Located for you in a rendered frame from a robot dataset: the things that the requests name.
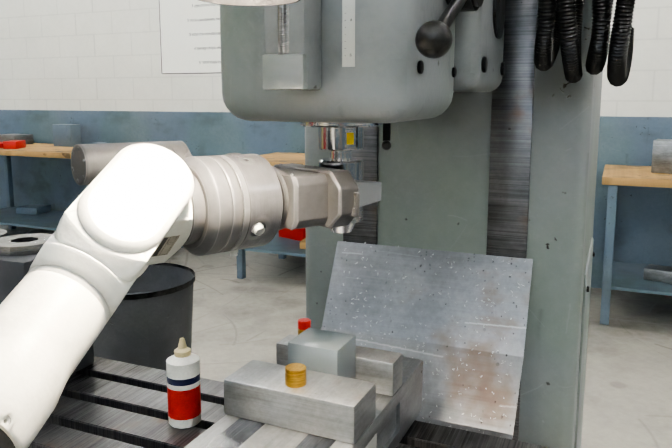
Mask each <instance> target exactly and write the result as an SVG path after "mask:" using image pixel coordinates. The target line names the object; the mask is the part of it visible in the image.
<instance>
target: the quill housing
mask: <svg viewBox="0 0 672 448"><path fill-rule="evenodd" d="M219 5H220V44H221V82H222V97H223V102H224V104H225V106H226V108H227V109H228V110H229V111H230V112H231V113H232V114H233V115H234V116H236V117H237V118H240V119H243V120H248V121H280V122H339V123H395V122H403V121H412V120H420V119H429V118H435V117H437V116H439V115H441V114H442V113H443V112H444V111H445V110H446V109H447V108H448V107H449V105H450V103H451V102H452V97H453V86H454V77H456V74H457V70H456V67H454V49H455V20H454V22H453V23H452V25H451V27H450V30H451V32H452V36H453V41H452V45H451V48H450V49H449V51H448V52H447V53H446V54H445V55H443V56H442V57H439V58H427V57H425V56H423V55H422V54H421V53H420V52H419V51H418V49H417V47H416V43H415V37H416V33H417V31H418V29H419V28H420V27H421V26H422V25H423V24H424V23H426V22H428V21H432V20H437V21H438V19H439V18H440V16H441V15H442V13H443V12H444V10H445V9H446V7H447V6H448V5H447V2H446V0H321V88H320V89H318V90H265V89H263V60H262V57H263V55H265V20H264V6H236V5H222V4H219Z"/></svg>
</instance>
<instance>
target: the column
mask: <svg viewBox="0 0 672 448"><path fill-rule="evenodd" d="M584 1H585V2H584V5H583V6H584V8H583V10H584V11H583V14H582V15H583V17H582V18H583V20H582V23H581V24H582V26H581V27H582V31H581V32H582V34H581V35H582V37H581V38H582V39H581V41H582V42H581V46H582V47H581V53H582V54H581V55H582V56H581V57H582V58H581V59H582V60H581V61H582V62H581V63H582V74H583V75H582V78H581V80H580V81H578V82H577V83H569V82H568V81H567V80H566V79H565V75H564V70H563V63H562V56H561V48H560V47H561V46H560V47H559V51H558V54H557V57H556V60H555V62H554V64H553V66H552V67H551V68H550V69H549V70H547V71H540V70H538V69H537V68H536V66H535V63H534V49H535V48H534V47H535V39H536V33H537V32H536V30H537V28H536V27H537V25H536V24H537V23H538V22H537V20H538V18H537V17H538V15H537V14H538V13H539V12H538V10H539V9H538V7H539V5H538V3H539V1H538V0H505V24H504V48H503V62H505V66H506V70H505V75H504V76H502V82H501V83H500V85H499V87H497V88H496V89H495V90H493V91H491V92H453V97H452V102H451V103H450V105H449V107H448V108H447V109H446V110H445V111H444V112H443V113H442V114H441V115H439V116H437V117H435V118H429V119H420V120H412V121H403V122H395V123H391V134H390V141H389V142H390V143H391V148H390V149H389V150H384V149H383V148H382V143H383V142H384V141H383V123H382V125H381V126H378V127H364V148H363V149H361V150H353V151H352V158H360V159H362V160H363V181H376V182H381V201H379V202H376V203H372V204H369V205H366V206H363V220H362V221H361V222H359V223H355V225H354V227H353V229H352V231H351V232H349V233H333V232H331V231H330V229H329V228H326V227H322V226H313V227H306V228H305V229H306V318H308V319H310V320H311V328H315V329H321V328H322V323H323V317H324V312H325V306H326V301H327V296H328V290H329V285H330V279H331V274H332V269H333V263H334V258H335V252H336V247H337V241H344V242H345V241H346V242H355V243H364V242H366V243H365V244H376V245H387V246H397V247H398V245H399V247H408V248H419V249H430V250H440V251H451V252H462V253H472V254H483V255H494V256H504V257H515V258H526V259H533V266H532V276H531V286H530V297H529V307H528V317H527V327H526V338H525V348H524V358H523V365H522V373H521V380H520V388H519V395H518V402H517V410H516V417H515V425H514V432H513V438H512V440H516V441H521V442H526V443H531V444H536V445H541V446H546V447H551V448H581V441H582V424H583V407H584V391H585V374H586V358H587V341H588V325H589V308H590V292H591V275H592V259H593V257H595V252H593V242H594V239H593V225H594V208H595V192H596V175H597V159H598V142H599V125H600V109H601V92H602V76H603V71H602V72H600V73H599V74H597V75H591V74H589V73H588V72H587V71H586V67H585V64H586V59H587V54H588V50H589V45H590V40H591V35H592V34H591V32H592V30H591V29H592V27H591V26H592V25H593V24H592V22H593V21H592V18H593V17H592V15H593V14H592V12H593V10H592V8H593V7H592V5H593V3H592V1H593V0H584ZM322 158H330V150H322V149H319V139H318V127H305V165H310V166H318V167H319V160H320V159H322Z"/></svg>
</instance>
